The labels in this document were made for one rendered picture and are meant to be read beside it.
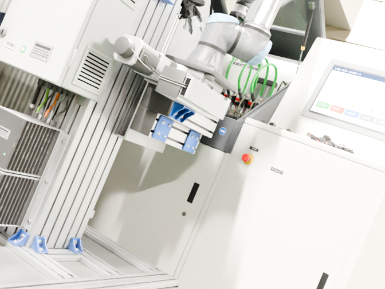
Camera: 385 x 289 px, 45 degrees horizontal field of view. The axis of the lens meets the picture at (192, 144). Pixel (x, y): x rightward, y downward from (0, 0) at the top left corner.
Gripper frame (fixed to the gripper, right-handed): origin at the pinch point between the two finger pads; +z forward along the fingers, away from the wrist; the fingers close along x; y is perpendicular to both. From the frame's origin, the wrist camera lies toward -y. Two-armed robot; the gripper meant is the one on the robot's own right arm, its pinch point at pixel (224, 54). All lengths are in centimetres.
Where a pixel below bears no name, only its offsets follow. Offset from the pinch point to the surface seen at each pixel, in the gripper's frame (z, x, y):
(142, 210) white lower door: 87, -11, -3
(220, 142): 40.6, 15.9, -3.0
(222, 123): 31.9, 12.3, -3.0
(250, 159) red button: 43, 34, -3
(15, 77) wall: 52, -218, -43
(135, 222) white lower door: 95, -12, -3
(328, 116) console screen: 9, 50, -28
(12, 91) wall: 64, -218, -45
